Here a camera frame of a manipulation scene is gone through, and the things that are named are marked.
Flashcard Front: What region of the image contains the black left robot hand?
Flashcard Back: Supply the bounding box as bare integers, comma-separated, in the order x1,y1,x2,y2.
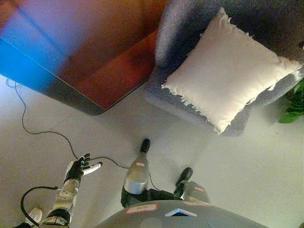
63,153,103,182

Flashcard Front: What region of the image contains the white fringed pillow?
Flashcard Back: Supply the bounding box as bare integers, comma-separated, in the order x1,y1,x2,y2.
161,7,304,135

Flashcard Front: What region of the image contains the person leg white shoe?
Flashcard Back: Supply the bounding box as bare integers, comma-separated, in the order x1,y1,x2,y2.
11,207,43,228

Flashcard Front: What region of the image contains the silver left robot leg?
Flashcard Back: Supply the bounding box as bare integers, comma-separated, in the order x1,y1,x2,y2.
120,138,152,207

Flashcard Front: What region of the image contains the silver robot leg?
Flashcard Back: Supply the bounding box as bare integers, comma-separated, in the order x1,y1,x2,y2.
120,138,152,207
173,167,211,204

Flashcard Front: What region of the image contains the grey robot torso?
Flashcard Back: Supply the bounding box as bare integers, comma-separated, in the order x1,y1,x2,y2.
95,199,269,228

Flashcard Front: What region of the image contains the reddish brown wooden table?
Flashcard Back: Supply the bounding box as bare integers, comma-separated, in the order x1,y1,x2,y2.
0,0,171,116

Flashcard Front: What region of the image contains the silver right robot leg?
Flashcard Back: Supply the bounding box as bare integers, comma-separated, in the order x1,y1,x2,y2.
173,167,211,204

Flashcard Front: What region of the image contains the grey fabric armchair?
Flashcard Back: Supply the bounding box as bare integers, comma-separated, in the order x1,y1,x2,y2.
143,0,304,137

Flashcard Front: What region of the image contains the green potted plant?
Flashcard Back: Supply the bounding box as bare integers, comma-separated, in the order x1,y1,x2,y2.
278,78,304,124

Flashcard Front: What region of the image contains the thick black wrist cable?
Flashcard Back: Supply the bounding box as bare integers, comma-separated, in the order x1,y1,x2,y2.
20,186,59,228

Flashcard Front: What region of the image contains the thin black floor cable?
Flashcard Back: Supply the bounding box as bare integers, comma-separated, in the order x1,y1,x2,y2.
6,78,162,190

